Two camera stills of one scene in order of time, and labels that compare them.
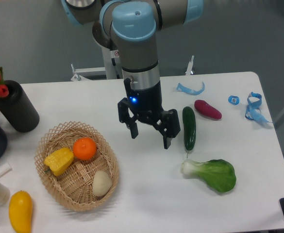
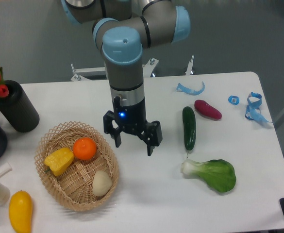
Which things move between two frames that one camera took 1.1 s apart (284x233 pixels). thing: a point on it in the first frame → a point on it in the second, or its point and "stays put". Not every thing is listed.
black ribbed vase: (17, 108) stays put
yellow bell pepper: (58, 161) stays put
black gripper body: (146, 105) → (131, 119)
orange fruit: (84, 148) stays put
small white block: (1, 171) stays put
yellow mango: (20, 210) stays put
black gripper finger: (134, 129) → (118, 140)
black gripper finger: (167, 141) → (150, 149)
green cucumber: (189, 121) stays put
